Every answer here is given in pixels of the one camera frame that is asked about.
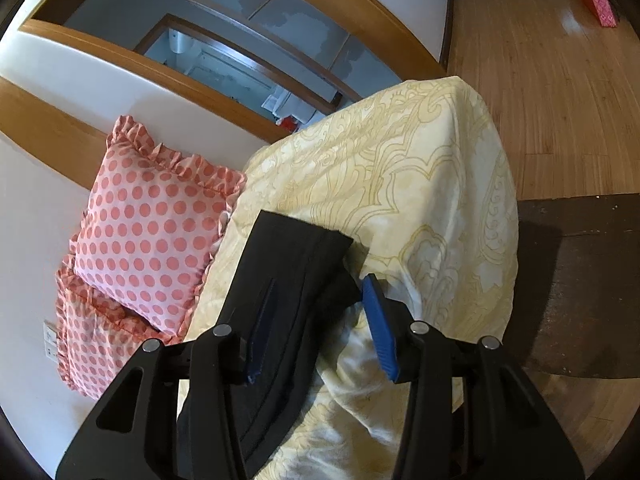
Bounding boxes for left polka dot pillow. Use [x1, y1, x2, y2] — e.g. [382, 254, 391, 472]
[55, 256, 178, 400]

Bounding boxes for dark floor rug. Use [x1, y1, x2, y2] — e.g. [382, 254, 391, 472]
[503, 194, 640, 379]

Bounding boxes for black pants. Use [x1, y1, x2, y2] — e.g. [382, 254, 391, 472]
[176, 209, 362, 480]

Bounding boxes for polka dot pillow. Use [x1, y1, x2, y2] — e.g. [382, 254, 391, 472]
[55, 256, 178, 400]
[72, 116, 246, 339]

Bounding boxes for right polka dot pillow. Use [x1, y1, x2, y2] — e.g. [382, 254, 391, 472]
[72, 116, 246, 339]

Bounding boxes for white wall switch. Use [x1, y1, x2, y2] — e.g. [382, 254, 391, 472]
[42, 321, 58, 362]

